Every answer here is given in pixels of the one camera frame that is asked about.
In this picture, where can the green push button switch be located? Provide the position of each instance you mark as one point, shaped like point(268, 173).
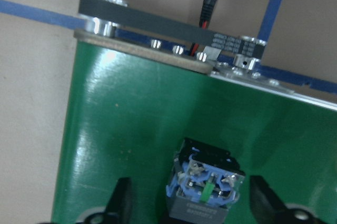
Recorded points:
point(204, 184)

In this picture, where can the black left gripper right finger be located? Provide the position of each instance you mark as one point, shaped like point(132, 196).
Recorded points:
point(265, 205)

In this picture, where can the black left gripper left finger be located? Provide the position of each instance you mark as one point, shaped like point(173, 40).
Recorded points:
point(119, 207)

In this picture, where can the green conveyor belt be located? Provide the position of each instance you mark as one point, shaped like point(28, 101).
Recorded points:
point(142, 83)

